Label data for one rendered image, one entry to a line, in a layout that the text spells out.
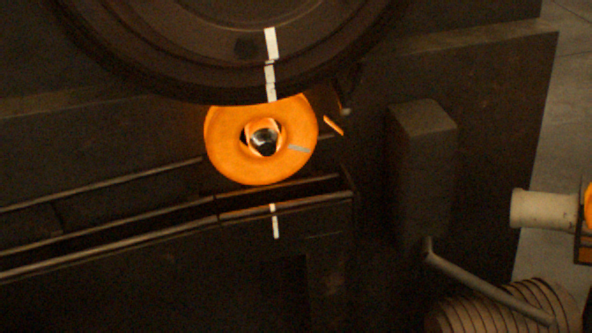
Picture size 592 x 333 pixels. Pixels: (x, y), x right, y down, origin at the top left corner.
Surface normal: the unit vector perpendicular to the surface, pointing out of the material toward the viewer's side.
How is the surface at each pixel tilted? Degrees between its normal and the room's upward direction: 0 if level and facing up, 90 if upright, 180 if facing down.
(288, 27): 90
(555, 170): 0
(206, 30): 90
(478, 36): 0
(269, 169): 90
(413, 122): 0
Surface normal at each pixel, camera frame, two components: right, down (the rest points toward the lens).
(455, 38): -0.07, -0.82
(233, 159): 0.22, 0.55
